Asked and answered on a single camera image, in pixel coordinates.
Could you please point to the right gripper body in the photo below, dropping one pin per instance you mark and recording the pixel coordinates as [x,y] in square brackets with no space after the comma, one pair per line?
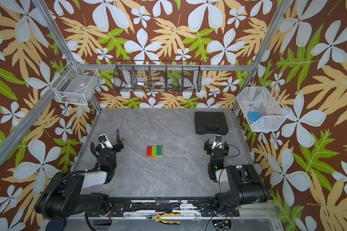
[209,151]

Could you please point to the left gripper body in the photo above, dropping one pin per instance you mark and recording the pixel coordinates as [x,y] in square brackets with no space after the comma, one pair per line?
[116,149]

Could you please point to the red lego brick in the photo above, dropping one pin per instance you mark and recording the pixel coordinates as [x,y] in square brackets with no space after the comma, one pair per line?
[149,151]

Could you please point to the lime green lego brick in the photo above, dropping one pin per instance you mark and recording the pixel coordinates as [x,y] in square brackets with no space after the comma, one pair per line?
[153,151]

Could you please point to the dark green lego brick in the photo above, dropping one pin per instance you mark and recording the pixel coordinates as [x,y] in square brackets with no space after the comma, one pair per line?
[158,151]

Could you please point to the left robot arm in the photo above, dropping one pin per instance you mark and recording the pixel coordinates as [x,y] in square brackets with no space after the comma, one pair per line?
[63,196]

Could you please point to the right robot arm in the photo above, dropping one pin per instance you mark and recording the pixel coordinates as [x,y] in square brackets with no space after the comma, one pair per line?
[245,185]

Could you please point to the grey metal tool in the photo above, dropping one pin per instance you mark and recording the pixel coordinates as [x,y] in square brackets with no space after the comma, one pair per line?
[118,138]

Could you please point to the black plastic tool case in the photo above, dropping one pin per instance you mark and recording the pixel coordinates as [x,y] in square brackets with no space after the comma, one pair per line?
[210,123]

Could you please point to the blue object in basket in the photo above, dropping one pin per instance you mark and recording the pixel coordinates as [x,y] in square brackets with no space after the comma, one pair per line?
[254,116]

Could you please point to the black round disc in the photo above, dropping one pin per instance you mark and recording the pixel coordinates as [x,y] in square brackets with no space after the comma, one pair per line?
[57,224]

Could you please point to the black mounting rail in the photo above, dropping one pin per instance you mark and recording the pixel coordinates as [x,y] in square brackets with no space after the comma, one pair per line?
[203,207]

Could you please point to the white wire basket right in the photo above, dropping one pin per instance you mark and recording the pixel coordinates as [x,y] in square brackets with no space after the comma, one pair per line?
[267,102]

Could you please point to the white wire basket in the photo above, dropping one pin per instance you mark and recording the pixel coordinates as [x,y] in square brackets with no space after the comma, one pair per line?
[76,84]
[267,102]

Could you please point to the white wire basket left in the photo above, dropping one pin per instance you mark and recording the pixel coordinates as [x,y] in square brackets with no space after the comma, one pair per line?
[76,84]

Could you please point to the black wire basket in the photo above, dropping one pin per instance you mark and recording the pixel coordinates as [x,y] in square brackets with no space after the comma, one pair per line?
[159,76]

